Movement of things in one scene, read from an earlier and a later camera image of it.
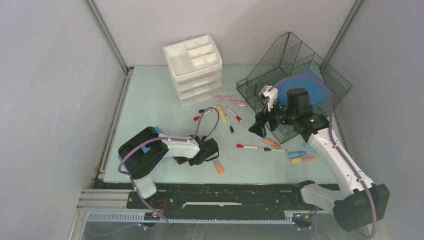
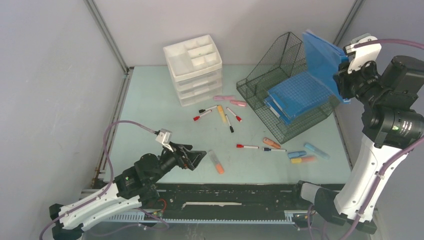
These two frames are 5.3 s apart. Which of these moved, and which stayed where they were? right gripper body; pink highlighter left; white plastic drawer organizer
Moved: right gripper body
Stayed: white plastic drawer organizer; pink highlighter left
